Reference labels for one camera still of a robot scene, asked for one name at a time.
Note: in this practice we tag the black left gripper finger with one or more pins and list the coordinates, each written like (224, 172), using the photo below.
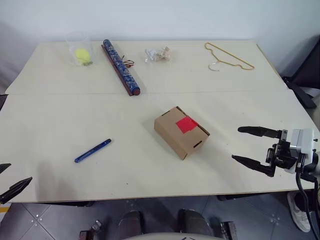
(15, 188)
(3, 168)

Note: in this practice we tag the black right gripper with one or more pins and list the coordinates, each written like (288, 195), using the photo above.
(281, 153)

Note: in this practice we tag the blue utility knife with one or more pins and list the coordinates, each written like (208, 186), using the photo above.
(92, 150)

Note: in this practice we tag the brown cardboard box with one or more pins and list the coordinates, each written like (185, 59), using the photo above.
(172, 135)

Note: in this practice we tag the white sneaker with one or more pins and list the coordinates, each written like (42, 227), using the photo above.
(298, 215)

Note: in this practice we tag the red tape patch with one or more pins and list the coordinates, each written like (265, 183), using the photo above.
(186, 125)

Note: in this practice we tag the brown metal foot block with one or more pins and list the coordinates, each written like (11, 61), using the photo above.
(229, 231)
(91, 232)

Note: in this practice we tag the black chair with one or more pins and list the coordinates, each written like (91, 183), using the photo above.
(307, 71)

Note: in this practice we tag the dark rounded shape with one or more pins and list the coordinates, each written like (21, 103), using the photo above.
(131, 222)
(193, 222)

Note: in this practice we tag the yellow ball in plastic bag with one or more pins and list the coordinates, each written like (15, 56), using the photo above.
(72, 53)

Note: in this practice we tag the bag of wooden blocks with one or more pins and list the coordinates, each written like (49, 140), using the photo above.
(163, 53)

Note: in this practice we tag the yellow fuzzy ball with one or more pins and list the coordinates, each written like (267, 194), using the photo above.
(82, 55)

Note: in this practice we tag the blue patterned rolled scroll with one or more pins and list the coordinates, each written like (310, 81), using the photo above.
(121, 66)

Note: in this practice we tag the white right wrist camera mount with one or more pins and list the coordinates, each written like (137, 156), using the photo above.
(303, 141)

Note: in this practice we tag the black table frame bracket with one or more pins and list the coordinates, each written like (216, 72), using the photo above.
(230, 197)

